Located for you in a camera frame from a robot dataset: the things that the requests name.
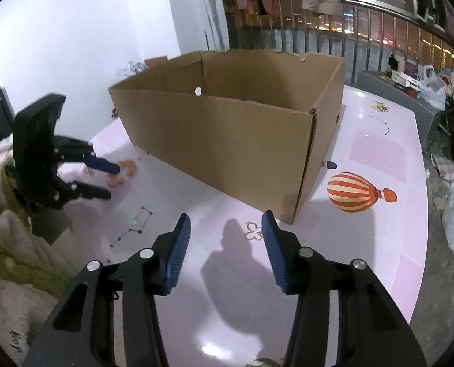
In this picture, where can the white curtain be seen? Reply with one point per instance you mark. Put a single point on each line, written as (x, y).
(215, 15)

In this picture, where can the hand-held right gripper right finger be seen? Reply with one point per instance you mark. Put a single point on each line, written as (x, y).
(274, 254)

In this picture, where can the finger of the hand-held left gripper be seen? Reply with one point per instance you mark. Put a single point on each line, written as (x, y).
(104, 165)
(93, 192)

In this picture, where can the person's left forearm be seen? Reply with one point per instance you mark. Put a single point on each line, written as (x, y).
(12, 260)

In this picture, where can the metal railing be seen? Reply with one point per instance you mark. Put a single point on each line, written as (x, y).
(364, 38)

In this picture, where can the white plastic bag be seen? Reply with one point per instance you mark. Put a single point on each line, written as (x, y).
(135, 68)

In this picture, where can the open cardboard box with clothes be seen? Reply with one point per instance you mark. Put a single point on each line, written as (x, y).
(156, 62)

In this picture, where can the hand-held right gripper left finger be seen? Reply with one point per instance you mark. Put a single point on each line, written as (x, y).
(177, 254)

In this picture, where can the white shopping bag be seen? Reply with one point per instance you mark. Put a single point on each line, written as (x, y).
(433, 90)

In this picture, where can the brown cardboard box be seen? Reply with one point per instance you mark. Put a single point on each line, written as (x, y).
(230, 153)

